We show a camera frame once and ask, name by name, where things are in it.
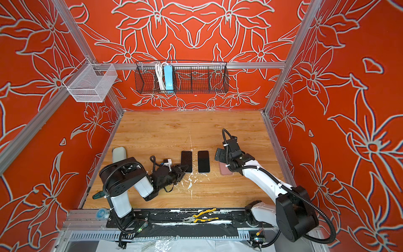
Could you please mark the light blue flat box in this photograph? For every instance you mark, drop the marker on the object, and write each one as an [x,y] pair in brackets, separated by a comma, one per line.
[168,74]

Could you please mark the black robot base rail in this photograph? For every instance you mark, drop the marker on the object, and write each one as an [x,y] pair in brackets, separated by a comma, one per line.
[155,224]

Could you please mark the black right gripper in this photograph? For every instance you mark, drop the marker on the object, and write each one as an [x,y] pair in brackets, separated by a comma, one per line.
[224,155]

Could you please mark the yellow handled pliers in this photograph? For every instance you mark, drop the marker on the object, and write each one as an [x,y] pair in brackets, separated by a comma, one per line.
[201,217]

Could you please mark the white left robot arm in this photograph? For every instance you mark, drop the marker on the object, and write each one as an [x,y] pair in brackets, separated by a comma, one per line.
[123,175]

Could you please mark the green handled screwdriver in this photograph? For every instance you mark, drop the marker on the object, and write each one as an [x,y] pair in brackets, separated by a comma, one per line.
[99,195]

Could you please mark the clear plastic wall bin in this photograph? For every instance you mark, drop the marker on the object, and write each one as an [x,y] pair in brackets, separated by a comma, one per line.
[90,82]

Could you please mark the silver phone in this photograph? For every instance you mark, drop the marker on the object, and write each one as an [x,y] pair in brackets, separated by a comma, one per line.
[187,161]

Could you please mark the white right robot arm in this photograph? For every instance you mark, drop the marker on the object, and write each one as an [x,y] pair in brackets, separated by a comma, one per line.
[295,215]

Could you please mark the blue tape roll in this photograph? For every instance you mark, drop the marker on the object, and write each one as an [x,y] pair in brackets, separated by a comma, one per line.
[102,214]

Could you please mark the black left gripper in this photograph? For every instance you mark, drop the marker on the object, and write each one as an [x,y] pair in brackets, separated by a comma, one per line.
[178,173]

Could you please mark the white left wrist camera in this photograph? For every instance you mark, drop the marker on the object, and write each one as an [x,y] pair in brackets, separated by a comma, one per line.
[167,163]

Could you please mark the pink phone case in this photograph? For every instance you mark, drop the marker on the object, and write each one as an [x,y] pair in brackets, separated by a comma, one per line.
[224,170]

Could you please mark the pale green soap bar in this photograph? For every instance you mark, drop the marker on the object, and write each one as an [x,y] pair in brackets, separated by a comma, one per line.
[119,154]

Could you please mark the black wire wall basket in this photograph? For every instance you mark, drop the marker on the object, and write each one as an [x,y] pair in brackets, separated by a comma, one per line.
[189,77]

